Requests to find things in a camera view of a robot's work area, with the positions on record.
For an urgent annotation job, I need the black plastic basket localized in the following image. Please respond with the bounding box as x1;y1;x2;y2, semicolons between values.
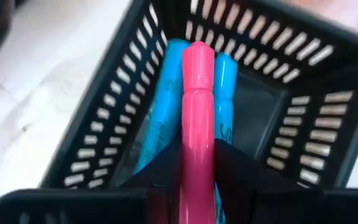
0;0;358;224

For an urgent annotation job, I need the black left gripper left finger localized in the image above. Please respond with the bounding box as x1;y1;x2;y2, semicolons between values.
122;139;183;224

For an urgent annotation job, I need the blue Sharpie highlighter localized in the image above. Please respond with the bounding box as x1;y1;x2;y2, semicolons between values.
134;39;193;175
213;52;239;224

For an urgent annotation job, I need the pink Sharpie highlighter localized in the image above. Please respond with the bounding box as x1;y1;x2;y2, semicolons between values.
178;40;217;224

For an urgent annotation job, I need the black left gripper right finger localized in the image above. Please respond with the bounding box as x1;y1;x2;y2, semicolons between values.
215;139;296;224

